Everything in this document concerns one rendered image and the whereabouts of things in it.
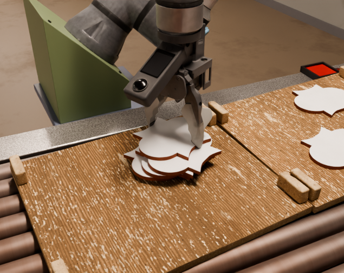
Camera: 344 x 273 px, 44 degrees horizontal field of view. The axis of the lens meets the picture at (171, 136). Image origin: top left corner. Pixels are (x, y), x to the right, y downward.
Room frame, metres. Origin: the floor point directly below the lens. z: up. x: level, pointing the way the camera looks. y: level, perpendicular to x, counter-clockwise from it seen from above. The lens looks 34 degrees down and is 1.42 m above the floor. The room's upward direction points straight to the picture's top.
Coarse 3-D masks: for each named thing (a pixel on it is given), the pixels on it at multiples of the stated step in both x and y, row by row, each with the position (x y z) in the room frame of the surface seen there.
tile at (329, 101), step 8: (312, 88) 0.90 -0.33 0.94; (320, 88) 0.90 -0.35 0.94; (328, 88) 0.90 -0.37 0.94; (336, 88) 0.90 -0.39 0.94; (296, 96) 0.86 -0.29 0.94; (304, 96) 0.86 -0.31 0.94; (312, 96) 0.86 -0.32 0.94; (320, 96) 0.86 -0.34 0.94; (328, 96) 0.86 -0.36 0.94; (336, 96) 0.86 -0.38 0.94; (296, 104) 0.83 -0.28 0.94; (304, 104) 0.83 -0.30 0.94; (312, 104) 0.83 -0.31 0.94; (320, 104) 0.83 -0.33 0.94; (328, 104) 0.83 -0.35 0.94; (336, 104) 0.83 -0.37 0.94; (312, 112) 0.80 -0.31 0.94; (320, 112) 0.80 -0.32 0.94; (328, 112) 0.79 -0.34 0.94; (336, 112) 0.80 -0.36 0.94
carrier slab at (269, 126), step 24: (264, 96) 0.88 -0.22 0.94; (288, 96) 0.88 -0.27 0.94; (216, 120) 0.77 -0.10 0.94; (240, 120) 0.77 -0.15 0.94; (264, 120) 0.77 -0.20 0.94; (288, 120) 0.77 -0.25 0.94; (312, 120) 0.77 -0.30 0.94; (336, 120) 0.77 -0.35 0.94; (240, 144) 0.69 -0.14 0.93; (264, 144) 0.68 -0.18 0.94; (288, 144) 0.68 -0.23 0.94; (288, 168) 0.61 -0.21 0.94; (312, 168) 0.61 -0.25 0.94; (336, 192) 0.54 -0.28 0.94
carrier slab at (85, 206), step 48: (96, 144) 0.68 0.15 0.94; (48, 192) 0.54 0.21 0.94; (96, 192) 0.54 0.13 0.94; (144, 192) 0.54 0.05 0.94; (192, 192) 0.54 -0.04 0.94; (240, 192) 0.54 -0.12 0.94; (48, 240) 0.44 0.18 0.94; (96, 240) 0.44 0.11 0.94; (144, 240) 0.44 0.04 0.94; (192, 240) 0.44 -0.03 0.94; (240, 240) 0.44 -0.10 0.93
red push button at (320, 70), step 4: (320, 64) 1.07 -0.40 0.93; (308, 68) 1.05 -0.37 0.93; (312, 68) 1.05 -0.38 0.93; (316, 68) 1.05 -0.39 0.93; (320, 68) 1.05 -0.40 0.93; (324, 68) 1.05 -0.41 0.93; (328, 68) 1.05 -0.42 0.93; (316, 72) 1.02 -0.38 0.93; (320, 72) 1.02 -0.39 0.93; (324, 72) 1.02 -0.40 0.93; (328, 72) 1.02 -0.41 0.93; (332, 72) 1.02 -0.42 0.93; (336, 72) 1.03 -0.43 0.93
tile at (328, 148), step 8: (320, 136) 0.70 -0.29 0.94; (328, 136) 0.70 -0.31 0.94; (336, 136) 0.70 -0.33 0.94; (304, 144) 0.68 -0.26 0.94; (312, 144) 0.67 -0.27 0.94; (320, 144) 0.67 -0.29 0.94; (328, 144) 0.67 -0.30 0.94; (336, 144) 0.67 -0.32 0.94; (312, 152) 0.65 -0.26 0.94; (320, 152) 0.65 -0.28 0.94; (328, 152) 0.65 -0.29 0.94; (336, 152) 0.65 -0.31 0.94; (312, 160) 0.63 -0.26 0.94; (320, 160) 0.62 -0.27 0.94; (328, 160) 0.62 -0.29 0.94; (336, 160) 0.62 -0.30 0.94; (328, 168) 0.61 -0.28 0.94; (336, 168) 0.60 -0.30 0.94
